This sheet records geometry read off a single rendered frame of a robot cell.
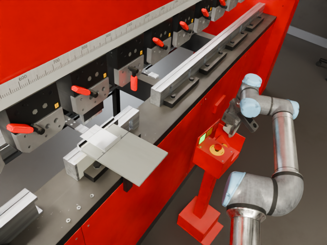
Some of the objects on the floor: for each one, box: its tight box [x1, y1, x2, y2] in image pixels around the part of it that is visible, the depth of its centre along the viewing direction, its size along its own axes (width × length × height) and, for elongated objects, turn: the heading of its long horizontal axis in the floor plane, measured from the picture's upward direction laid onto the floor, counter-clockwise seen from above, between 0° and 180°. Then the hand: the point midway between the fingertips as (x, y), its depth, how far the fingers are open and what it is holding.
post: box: [112, 88, 121, 117], centre depth 200 cm, size 5×5×200 cm
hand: (231, 136), depth 141 cm, fingers closed
